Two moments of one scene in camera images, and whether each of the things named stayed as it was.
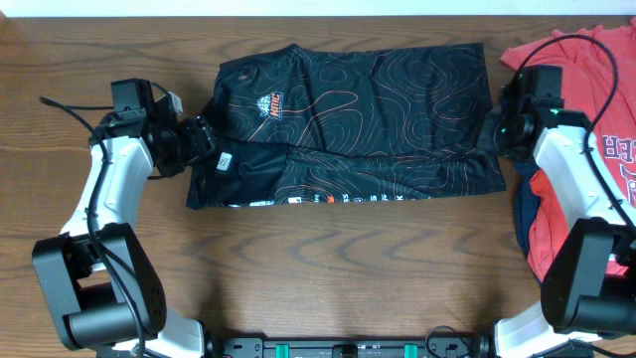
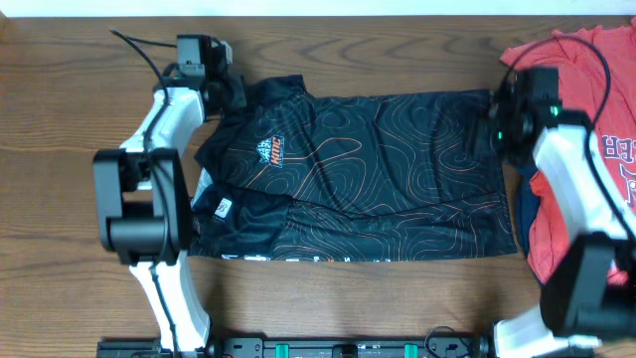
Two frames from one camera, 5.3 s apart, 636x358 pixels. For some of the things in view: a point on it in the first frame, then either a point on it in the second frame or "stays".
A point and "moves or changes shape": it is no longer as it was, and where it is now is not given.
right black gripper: [513, 155] stays
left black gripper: [200, 140] to [235, 94]
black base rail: [350, 347] stays
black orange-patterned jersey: [308, 125] moves or changes shape
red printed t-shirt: [599, 88] stays
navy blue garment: [527, 200] stays
